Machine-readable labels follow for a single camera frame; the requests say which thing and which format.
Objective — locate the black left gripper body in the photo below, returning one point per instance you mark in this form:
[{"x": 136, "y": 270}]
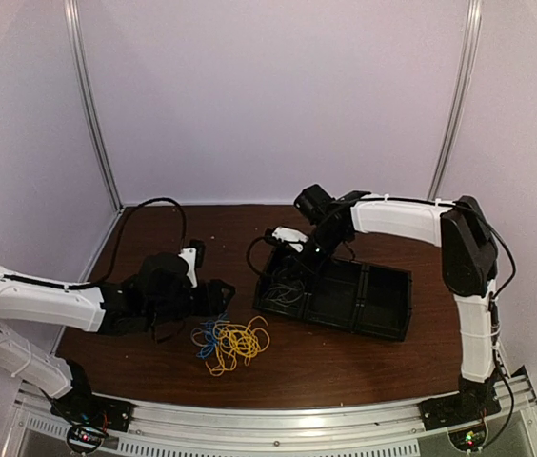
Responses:
[{"x": 166, "y": 311}]

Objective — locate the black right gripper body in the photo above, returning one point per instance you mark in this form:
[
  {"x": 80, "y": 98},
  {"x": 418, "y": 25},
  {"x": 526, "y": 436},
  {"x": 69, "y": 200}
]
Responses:
[{"x": 328, "y": 243}]

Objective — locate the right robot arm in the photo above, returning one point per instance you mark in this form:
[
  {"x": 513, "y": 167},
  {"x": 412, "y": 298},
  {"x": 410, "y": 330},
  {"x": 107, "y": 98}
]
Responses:
[{"x": 469, "y": 247}]

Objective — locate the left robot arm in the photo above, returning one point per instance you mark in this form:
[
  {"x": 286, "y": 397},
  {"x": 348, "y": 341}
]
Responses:
[{"x": 71, "y": 305}]

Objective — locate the black three-compartment bin tray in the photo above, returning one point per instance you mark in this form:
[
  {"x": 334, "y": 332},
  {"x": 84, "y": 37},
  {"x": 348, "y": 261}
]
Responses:
[{"x": 351, "y": 296}]

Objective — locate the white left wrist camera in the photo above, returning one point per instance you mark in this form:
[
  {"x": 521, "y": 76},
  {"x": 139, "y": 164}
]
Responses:
[{"x": 193, "y": 254}]

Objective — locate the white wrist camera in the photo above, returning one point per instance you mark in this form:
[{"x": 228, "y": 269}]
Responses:
[
  {"x": 288, "y": 237},
  {"x": 193, "y": 254}
]

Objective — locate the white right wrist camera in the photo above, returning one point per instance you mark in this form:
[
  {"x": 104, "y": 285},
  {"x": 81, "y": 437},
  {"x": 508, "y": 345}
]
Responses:
[{"x": 288, "y": 237}]

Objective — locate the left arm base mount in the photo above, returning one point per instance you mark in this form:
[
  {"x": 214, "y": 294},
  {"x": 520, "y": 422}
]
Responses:
[{"x": 99, "y": 412}]

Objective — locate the aluminium front rail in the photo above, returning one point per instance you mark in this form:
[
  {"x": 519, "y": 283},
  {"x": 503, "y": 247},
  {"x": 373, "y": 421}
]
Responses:
[{"x": 385, "y": 429}]

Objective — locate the aluminium frame post right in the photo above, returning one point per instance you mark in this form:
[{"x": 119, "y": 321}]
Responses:
[{"x": 468, "y": 53}]

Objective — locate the aluminium frame post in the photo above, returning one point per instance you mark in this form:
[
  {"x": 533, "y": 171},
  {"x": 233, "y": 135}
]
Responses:
[
  {"x": 81, "y": 68},
  {"x": 468, "y": 53}
]

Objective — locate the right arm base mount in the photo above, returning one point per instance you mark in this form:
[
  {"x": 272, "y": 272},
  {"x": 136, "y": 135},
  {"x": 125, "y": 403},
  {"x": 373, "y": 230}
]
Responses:
[{"x": 458, "y": 408}]

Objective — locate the aluminium frame post left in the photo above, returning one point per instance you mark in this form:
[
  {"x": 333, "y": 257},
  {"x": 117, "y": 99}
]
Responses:
[{"x": 81, "y": 68}]

